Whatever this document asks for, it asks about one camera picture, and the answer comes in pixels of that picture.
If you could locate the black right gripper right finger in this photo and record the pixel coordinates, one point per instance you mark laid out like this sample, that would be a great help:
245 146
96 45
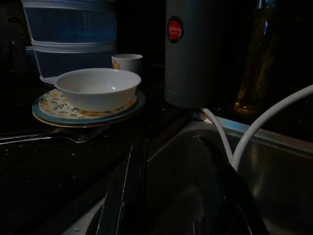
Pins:
220 186

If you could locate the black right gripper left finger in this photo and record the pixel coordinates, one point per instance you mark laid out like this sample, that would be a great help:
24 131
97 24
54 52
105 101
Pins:
122 193

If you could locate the stainless steel sink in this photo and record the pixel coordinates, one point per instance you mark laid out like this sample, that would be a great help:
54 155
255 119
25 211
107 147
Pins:
269 171

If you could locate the metal fork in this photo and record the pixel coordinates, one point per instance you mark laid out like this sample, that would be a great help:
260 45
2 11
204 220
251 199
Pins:
61 137

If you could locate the beige plate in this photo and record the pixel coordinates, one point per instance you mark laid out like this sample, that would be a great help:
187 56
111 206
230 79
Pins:
73 125

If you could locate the white ceramic bowl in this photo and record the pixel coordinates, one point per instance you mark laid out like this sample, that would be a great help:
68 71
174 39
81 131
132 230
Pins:
97 90

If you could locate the lemon print plate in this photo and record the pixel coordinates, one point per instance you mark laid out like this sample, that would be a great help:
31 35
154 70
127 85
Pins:
56 107

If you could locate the glass oil bottle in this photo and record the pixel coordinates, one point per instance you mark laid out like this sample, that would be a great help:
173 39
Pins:
259 68

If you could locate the grey water filter canister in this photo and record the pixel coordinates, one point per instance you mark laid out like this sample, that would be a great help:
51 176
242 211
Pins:
195 61

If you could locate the white printed cup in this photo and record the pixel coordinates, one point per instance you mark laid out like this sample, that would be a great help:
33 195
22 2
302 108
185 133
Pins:
128 62

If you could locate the blue plastic container stack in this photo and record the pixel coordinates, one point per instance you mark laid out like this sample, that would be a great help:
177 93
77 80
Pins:
71 36

